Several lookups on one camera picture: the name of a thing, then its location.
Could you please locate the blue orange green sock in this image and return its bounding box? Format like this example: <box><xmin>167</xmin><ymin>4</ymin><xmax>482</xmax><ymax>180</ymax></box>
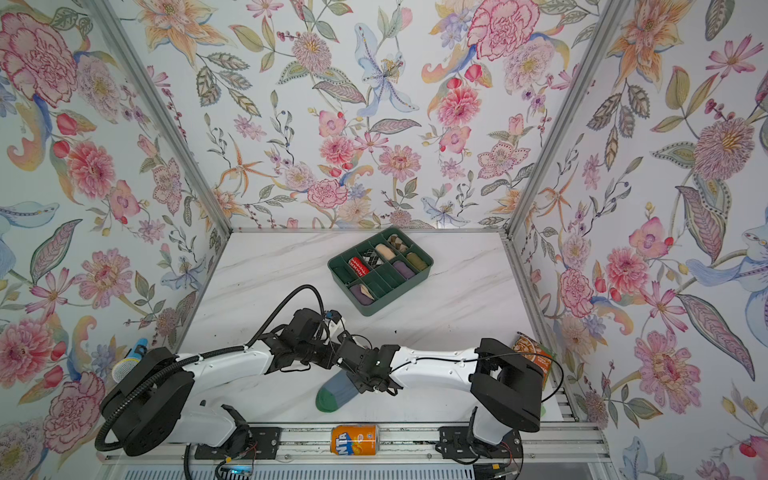
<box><xmin>315</xmin><ymin>371</ymin><xmax>360</xmax><ymax>413</ymax></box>

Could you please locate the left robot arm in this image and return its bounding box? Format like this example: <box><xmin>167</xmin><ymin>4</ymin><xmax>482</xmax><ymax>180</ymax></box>
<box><xmin>95</xmin><ymin>309</ymin><xmax>343</xmax><ymax>457</ymax></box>

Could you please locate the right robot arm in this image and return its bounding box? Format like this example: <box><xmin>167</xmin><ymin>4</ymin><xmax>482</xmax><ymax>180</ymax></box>
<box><xmin>332</xmin><ymin>338</ymin><xmax>551</xmax><ymax>445</ymax></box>

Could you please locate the purple beige rolled sock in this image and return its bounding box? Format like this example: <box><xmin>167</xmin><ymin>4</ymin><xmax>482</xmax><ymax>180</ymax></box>
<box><xmin>349</xmin><ymin>284</ymin><xmax>376</xmax><ymax>306</ymax></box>

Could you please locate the orange soda can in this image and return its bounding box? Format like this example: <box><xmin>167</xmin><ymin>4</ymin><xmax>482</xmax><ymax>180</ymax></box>
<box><xmin>330</xmin><ymin>424</ymin><xmax>379</xmax><ymax>456</ymax></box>

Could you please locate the green compartment organizer tray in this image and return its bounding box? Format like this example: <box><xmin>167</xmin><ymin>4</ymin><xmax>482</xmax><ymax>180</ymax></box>
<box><xmin>327</xmin><ymin>227</ymin><xmax>434</xmax><ymax>317</ymax></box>

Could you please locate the red rolled sock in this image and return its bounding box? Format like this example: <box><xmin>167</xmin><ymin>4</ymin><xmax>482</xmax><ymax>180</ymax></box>
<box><xmin>347</xmin><ymin>257</ymin><xmax>370</xmax><ymax>278</ymax></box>

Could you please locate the checkered rolled sock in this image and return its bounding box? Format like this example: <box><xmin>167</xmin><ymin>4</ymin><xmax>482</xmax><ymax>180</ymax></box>
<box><xmin>360</xmin><ymin>249</ymin><xmax>385</xmax><ymax>271</ymax></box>

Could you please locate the olive rolled sock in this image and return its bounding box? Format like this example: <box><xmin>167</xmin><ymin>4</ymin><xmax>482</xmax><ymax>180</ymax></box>
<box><xmin>406</xmin><ymin>252</ymin><xmax>428</xmax><ymax>272</ymax></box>

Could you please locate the brown patterned rolled sock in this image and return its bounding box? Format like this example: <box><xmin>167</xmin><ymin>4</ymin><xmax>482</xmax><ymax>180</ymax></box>
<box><xmin>387</xmin><ymin>234</ymin><xmax>409</xmax><ymax>254</ymax></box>

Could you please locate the orange green snack packet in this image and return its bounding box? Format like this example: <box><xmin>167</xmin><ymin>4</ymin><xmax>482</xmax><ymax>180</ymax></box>
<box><xmin>512</xmin><ymin>332</ymin><xmax>554</xmax><ymax>375</ymax></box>

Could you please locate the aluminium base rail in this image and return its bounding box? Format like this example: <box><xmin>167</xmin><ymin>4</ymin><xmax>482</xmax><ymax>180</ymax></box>
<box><xmin>95</xmin><ymin>421</ymin><xmax>613</xmax><ymax>467</ymax></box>

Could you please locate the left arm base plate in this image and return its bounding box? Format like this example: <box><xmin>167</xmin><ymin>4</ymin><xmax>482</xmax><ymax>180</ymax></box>
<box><xmin>194</xmin><ymin>427</ymin><xmax>282</xmax><ymax>461</ymax></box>

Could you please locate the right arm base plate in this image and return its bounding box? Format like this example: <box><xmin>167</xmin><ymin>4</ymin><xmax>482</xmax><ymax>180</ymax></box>
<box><xmin>435</xmin><ymin>425</ymin><xmax>523</xmax><ymax>461</ymax></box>

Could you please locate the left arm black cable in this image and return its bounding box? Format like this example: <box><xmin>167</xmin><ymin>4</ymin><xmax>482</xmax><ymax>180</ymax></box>
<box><xmin>94</xmin><ymin>284</ymin><xmax>328</xmax><ymax>452</ymax></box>

